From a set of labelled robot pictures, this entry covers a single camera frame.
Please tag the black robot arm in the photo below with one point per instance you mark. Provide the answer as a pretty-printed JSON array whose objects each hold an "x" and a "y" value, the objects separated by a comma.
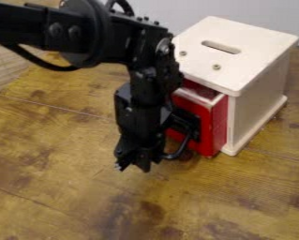
[{"x": 86, "y": 33}]

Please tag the black metal drawer handle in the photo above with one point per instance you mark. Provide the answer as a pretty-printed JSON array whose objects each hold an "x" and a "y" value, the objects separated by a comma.
[{"x": 184, "y": 126}]

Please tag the white wooden box cabinet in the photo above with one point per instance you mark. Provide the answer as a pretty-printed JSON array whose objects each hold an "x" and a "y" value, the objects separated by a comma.
[{"x": 240, "y": 60}]

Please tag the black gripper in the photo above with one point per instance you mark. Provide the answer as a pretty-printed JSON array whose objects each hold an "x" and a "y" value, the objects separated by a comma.
[{"x": 142, "y": 124}]

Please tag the red drawer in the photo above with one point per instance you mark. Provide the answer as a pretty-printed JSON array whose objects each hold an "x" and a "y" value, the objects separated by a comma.
[{"x": 206, "y": 104}]

